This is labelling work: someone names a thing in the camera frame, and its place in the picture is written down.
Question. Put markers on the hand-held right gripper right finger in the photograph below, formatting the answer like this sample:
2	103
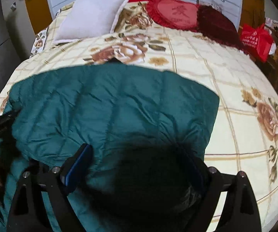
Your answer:
214	181

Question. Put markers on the dark red fringed pillow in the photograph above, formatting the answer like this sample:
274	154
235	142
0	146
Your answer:
216	26

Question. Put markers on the white square pillow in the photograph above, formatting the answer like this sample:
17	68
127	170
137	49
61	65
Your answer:
90	17

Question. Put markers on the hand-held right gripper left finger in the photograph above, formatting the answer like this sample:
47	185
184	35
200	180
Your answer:
77	165

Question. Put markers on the wooden wall panel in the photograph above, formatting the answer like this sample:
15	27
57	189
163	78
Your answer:
251	2

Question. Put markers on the red heart-shaped pillow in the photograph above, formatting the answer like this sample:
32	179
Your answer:
175	13

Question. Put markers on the dark green puffer jacket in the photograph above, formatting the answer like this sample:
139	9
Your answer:
105	116

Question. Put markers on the bed with floral checked sheet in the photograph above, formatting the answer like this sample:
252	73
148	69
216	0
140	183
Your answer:
238	137

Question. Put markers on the red plastic bag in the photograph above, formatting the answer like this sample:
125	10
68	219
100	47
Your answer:
256	41

